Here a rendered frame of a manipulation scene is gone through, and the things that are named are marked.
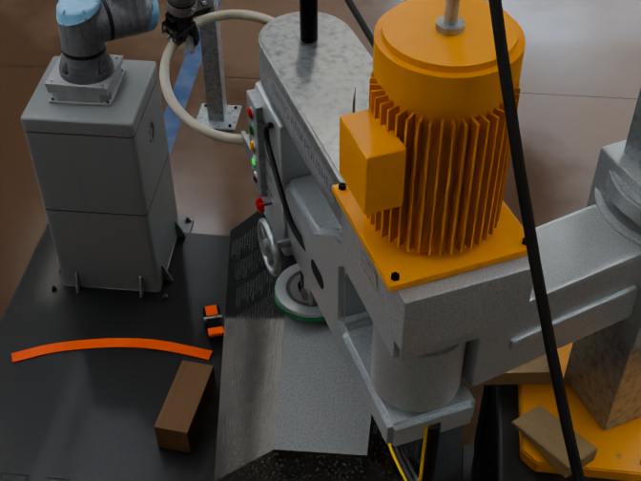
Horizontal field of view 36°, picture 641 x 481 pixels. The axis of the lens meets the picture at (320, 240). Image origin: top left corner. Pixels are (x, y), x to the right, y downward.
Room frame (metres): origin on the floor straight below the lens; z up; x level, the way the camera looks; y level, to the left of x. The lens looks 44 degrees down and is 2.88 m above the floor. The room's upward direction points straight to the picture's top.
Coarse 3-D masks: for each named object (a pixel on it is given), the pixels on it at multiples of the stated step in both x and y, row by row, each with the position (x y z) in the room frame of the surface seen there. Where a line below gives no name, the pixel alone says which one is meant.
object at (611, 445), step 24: (528, 384) 1.64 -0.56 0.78; (528, 408) 1.56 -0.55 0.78; (552, 408) 1.56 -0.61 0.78; (576, 408) 1.56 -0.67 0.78; (600, 432) 1.49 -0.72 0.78; (624, 432) 1.49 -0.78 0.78; (528, 456) 1.42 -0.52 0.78; (600, 456) 1.41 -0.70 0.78; (624, 456) 1.41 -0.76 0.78; (624, 480) 1.37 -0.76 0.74
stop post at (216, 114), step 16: (208, 0) 3.87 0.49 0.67; (208, 32) 3.87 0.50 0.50; (208, 48) 3.87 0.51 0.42; (208, 64) 3.87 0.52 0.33; (208, 80) 3.87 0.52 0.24; (224, 80) 3.94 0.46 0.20; (208, 96) 3.87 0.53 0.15; (224, 96) 3.91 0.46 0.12; (208, 112) 3.87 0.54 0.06; (224, 112) 3.88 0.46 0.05; (224, 128) 3.81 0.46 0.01
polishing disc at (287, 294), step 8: (296, 264) 2.02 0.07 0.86; (288, 272) 1.99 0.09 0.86; (296, 272) 1.99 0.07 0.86; (280, 280) 1.96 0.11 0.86; (288, 280) 1.96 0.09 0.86; (296, 280) 1.96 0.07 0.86; (280, 288) 1.93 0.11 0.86; (288, 288) 1.93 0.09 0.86; (296, 288) 1.93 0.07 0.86; (280, 296) 1.90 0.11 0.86; (288, 296) 1.90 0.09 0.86; (296, 296) 1.90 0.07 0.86; (280, 304) 1.87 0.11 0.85; (288, 304) 1.86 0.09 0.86; (296, 304) 1.86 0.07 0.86; (304, 304) 1.86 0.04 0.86; (296, 312) 1.84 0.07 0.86; (304, 312) 1.83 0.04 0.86; (312, 312) 1.83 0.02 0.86; (320, 312) 1.83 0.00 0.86
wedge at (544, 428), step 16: (528, 416) 1.53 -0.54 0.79; (544, 416) 1.52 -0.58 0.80; (528, 432) 1.47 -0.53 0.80; (544, 432) 1.47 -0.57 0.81; (560, 432) 1.46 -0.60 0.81; (576, 432) 1.46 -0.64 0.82; (544, 448) 1.42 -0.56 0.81; (560, 448) 1.41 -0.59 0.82; (592, 448) 1.41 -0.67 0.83; (560, 464) 1.37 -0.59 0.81
